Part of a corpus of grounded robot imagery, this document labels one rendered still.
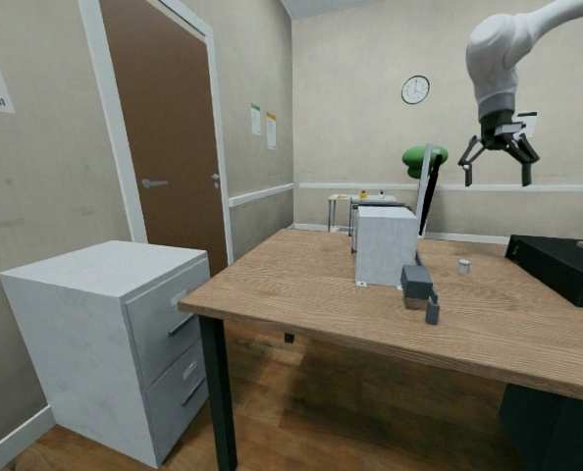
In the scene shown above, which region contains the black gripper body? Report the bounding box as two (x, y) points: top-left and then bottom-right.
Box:
(480, 111), (512, 151)

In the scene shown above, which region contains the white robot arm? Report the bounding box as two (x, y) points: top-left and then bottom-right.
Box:
(465, 0), (583, 125)

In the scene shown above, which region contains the grey cylinder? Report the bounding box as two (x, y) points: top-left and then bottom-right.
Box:
(457, 260), (470, 274)

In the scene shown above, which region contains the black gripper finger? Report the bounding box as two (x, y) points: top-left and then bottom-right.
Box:
(457, 135), (498, 187)
(502, 132), (541, 187)

